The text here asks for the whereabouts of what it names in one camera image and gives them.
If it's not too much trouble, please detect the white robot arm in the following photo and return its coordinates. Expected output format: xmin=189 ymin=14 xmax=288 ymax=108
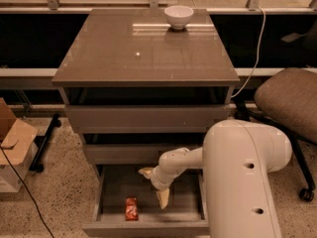
xmin=140 ymin=119 xmax=292 ymax=238

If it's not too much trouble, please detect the black floor cable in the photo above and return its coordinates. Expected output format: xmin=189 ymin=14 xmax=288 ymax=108
xmin=0 ymin=146 xmax=55 ymax=238

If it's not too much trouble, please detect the white ceramic bowl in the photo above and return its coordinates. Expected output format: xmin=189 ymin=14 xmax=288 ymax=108
xmin=164 ymin=5 xmax=194 ymax=30

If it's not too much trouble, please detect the white cable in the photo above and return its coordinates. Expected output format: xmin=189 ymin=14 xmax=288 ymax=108
xmin=230 ymin=7 xmax=267 ymax=100

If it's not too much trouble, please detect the red coke can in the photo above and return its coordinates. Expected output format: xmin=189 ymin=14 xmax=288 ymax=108
xmin=125 ymin=197 xmax=139 ymax=221

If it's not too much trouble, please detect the cardboard box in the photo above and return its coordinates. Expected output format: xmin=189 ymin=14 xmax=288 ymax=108
xmin=0 ymin=98 xmax=38 ymax=192

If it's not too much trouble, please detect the middle grey drawer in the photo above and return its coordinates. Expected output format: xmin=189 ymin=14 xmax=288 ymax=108
xmin=82 ymin=143 xmax=218 ymax=166

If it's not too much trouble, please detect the top grey drawer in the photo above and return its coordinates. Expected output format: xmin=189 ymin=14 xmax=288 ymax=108
xmin=65 ymin=105 xmax=230 ymax=134

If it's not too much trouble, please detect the grey drawer cabinet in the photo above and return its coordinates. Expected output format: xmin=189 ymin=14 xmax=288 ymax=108
xmin=52 ymin=8 xmax=241 ymax=183

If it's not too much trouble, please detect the black stand leg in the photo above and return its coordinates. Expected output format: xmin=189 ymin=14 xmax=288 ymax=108
xmin=29 ymin=114 xmax=61 ymax=173

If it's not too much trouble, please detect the brown office chair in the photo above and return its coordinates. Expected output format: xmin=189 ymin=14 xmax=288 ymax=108
xmin=234 ymin=67 xmax=317 ymax=202

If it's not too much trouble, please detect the bottom grey open drawer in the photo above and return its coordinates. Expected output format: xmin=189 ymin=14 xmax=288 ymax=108
xmin=83 ymin=165 xmax=209 ymax=238

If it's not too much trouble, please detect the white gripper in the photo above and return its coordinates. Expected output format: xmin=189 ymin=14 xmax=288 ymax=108
xmin=139 ymin=166 xmax=174 ymax=209

